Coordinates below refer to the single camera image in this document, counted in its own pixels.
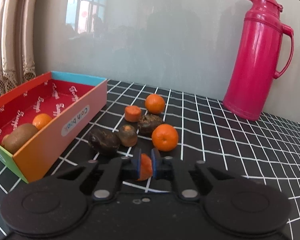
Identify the brown kiwi fruit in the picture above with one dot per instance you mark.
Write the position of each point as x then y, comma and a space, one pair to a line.
16, 139

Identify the pink thermos jug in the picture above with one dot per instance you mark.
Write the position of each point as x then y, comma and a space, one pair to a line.
256, 63

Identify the orange carrot chunk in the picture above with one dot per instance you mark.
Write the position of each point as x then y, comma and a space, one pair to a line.
133, 113

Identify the beige curtain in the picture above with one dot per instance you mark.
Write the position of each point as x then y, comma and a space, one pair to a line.
17, 64

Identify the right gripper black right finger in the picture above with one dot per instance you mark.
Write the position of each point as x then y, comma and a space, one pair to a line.
177, 173

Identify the orange tangerine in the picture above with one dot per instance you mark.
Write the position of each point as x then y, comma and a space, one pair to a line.
41, 120
155, 104
165, 138

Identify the dark wrinkled fruit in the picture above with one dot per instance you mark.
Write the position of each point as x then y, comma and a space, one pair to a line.
103, 141

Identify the colourful cardboard box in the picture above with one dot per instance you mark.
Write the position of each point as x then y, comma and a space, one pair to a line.
71, 100

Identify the dark brown fruit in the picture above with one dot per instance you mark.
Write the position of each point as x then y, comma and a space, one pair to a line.
148, 123

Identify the black white grid tablecloth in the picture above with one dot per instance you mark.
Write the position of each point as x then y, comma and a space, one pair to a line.
266, 151

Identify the small orange carrot piece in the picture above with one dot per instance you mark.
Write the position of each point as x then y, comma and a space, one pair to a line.
146, 167

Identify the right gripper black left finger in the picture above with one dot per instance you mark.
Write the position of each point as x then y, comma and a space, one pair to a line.
115, 172

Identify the brown orange-tipped fruit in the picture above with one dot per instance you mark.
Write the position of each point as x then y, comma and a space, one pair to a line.
127, 135

